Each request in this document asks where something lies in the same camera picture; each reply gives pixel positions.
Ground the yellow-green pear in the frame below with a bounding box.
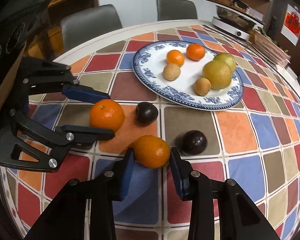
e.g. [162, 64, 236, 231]
[213, 53, 236, 73]
[202, 60, 232, 90]

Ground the large orange front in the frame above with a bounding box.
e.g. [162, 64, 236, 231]
[133, 135, 170, 168]

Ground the red fu door poster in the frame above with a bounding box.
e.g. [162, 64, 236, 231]
[281, 4, 300, 46]

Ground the colourful checkered table mat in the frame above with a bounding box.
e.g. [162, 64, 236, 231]
[0, 24, 300, 239]

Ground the pink basket of greens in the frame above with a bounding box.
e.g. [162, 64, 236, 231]
[249, 29, 290, 68]

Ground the white induction cooker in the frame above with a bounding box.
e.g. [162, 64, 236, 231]
[212, 17, 250, 41]

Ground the blue white porcelain plate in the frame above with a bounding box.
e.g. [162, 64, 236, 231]
[132, 40, 244, 111]

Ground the near grey dining chair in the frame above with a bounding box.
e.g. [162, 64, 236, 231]
[60, 4, 122, 51]

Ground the grey dining chair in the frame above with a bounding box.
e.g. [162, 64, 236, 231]
[60, 4, 122, 51]
[157, 0, 198, 21]

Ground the far grey dining chair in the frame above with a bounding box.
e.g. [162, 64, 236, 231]
[157, 0, 198, 21]

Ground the small orange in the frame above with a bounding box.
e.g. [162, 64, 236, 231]
[186, 43, 205, 61]

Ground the dark plum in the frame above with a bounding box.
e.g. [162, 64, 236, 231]
[135, 102, 159, 126]
[181, 130, 208, 155]

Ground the brown kiwi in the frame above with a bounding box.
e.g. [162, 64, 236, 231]
[162, 63, 181, 81]
[194, 77, 211, 96]

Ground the white counter cabinet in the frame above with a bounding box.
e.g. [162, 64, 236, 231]
[98, 0, 218, 28]

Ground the small orange mandarin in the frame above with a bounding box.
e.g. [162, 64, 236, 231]
[166, 50, 185, 67]

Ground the large orange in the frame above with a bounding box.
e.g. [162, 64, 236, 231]
[133, 135, 170, 168]
[89, 99, 125, 132]

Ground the steel wok pan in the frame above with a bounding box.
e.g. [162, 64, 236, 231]
[216, 6, 263, 31]

